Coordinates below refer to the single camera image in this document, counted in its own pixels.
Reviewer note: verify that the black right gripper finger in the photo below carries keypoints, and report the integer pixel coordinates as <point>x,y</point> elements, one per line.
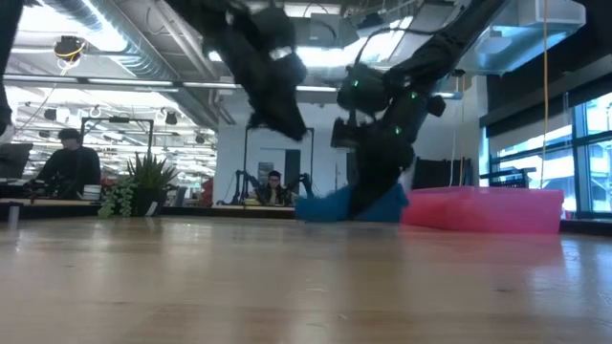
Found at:
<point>363,186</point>
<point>389,177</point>

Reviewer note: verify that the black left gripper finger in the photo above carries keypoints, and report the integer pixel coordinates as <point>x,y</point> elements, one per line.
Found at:
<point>289,124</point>

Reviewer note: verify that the blue microfiber towel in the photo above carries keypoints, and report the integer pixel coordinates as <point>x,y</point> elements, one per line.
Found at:
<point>325,208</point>

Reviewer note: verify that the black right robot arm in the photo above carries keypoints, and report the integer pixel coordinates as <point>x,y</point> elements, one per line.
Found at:
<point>449,38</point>

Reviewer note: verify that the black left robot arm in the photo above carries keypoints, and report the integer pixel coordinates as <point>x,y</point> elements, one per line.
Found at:
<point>205,14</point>

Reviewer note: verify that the black background robot arm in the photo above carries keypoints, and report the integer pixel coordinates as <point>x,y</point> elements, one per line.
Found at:
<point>241,179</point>
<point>306,184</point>

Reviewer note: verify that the pink plastic basket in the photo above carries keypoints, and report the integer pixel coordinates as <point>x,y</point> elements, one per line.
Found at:
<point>478,212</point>

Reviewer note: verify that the black upright panel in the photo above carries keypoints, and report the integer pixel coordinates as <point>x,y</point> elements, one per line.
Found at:
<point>435,177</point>

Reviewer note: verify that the person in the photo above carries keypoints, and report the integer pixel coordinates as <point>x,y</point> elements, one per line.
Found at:
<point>72,167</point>
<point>273,191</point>

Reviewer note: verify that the black metal rack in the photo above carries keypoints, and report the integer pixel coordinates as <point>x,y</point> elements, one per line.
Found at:
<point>507,178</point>

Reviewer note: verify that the spiky green potted plant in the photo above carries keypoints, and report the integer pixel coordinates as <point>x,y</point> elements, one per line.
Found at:
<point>150,179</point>

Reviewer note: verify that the white plant label card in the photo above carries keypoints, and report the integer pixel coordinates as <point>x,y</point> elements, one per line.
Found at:
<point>152,208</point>

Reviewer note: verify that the trailing green artificial plant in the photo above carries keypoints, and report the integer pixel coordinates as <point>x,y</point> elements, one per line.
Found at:
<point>119,193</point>

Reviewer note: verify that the wooden background desk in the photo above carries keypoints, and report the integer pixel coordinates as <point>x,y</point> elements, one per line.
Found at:
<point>48,203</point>

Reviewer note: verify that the dark computer monitor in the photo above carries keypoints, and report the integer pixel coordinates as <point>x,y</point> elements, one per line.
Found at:
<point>14,160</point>

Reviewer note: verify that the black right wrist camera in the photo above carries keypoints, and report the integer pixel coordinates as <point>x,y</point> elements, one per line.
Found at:
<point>344,134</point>

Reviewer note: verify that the black metal stand frame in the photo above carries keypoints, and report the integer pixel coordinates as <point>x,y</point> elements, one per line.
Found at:
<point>117,119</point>
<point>246,157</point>

